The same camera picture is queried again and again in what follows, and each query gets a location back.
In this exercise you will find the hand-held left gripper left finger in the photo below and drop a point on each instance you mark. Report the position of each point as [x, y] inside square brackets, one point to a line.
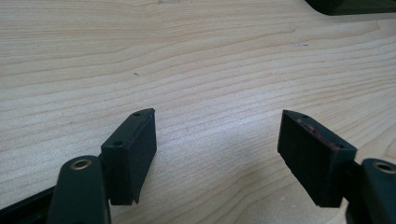
[127, 161]

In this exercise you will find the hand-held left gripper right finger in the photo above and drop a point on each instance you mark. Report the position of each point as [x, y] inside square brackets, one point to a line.
[314, 161]

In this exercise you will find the dark flat object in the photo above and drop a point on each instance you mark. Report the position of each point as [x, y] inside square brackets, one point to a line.
[351, 6]

